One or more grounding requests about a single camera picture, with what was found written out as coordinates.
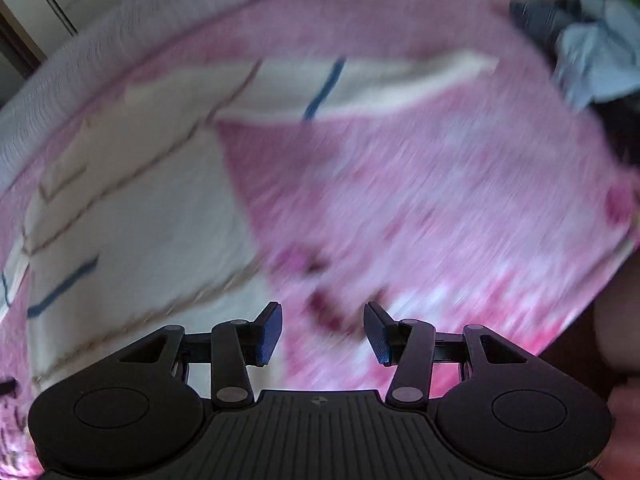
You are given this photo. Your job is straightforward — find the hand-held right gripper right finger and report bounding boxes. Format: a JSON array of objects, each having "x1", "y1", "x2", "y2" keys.
[{"x1": 364, "y1": 301, "x2": 527, "y2": 409}]

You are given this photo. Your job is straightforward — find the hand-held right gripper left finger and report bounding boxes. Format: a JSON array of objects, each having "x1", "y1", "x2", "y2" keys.
[{"x1": 117, "y1": 301, "x2": 284, "y2": 409}]

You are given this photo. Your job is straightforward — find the cream striped sweater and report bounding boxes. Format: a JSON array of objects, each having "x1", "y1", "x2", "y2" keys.
[{"x1": 0, "y1": 50, "x2": 501, "y2": 401}]

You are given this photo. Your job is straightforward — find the pink floral blanket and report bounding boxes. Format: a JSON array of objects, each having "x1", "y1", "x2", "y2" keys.
[{"x1": 0, "y1": 0, "x2": 640, "y2": 476}]

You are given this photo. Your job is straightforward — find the black garment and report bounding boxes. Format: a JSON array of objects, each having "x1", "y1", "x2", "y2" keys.
[{"x1": 595, "y1": 95, "x2": 640, "y2": 171}]

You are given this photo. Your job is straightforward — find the lilac striped duvet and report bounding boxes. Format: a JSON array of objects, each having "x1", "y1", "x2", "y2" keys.
[{"x1": 0, "y1": 0, "x2": 321, "y2": 191}]

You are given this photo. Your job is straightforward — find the blue jeans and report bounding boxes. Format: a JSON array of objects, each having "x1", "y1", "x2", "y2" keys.
[{"x1": 510, "y1": 0, "x2": 583, "y2": 51}]

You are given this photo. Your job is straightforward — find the light blue shirt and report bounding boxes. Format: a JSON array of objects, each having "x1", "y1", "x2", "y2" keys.
[{"x1": 552, "y1": 0, "x2": 640, "y2": 111}]

